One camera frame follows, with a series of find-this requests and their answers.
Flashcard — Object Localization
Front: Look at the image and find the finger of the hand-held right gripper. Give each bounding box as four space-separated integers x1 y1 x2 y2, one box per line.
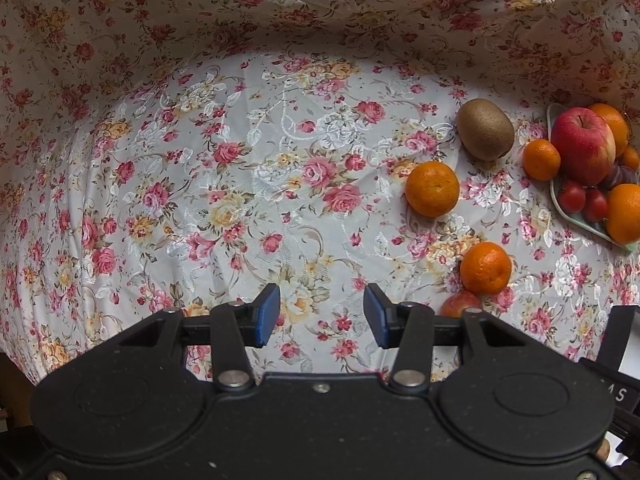
597 305 640 376

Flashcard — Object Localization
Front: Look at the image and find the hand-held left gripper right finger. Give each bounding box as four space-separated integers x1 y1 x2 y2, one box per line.
363 283 531 392

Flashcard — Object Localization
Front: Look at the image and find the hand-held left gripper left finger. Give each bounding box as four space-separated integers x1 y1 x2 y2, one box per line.
117 282 282 392

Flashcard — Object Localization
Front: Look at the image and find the red brown plum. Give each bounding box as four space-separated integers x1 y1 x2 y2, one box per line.
440 290 483 318

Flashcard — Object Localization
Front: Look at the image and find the small mandarin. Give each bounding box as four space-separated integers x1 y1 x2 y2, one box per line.
522 138 562 182
459 241 513 296
405 161 461 218

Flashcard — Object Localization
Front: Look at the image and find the brown kiwi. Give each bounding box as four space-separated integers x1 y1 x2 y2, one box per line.
457 98 516 162

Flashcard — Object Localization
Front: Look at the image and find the large bumpy orange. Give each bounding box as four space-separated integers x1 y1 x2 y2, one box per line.
605 183 640 246

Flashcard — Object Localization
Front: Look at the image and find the pale green plate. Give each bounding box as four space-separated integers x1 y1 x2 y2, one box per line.
546 102 640 252

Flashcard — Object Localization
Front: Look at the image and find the cherry tomato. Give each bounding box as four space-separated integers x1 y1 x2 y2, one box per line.
557 180 587 213
582 188 610 223

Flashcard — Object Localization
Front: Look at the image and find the purple plum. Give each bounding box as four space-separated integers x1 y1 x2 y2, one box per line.
599 164 638 191

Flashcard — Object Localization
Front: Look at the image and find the floral tablecloth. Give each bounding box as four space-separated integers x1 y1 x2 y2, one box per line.
0 0 640 386

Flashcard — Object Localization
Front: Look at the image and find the red apple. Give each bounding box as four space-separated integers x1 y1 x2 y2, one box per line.
550 107 617 187

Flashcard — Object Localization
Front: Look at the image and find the round orange with stem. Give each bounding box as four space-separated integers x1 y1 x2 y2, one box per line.
587 103 631 158

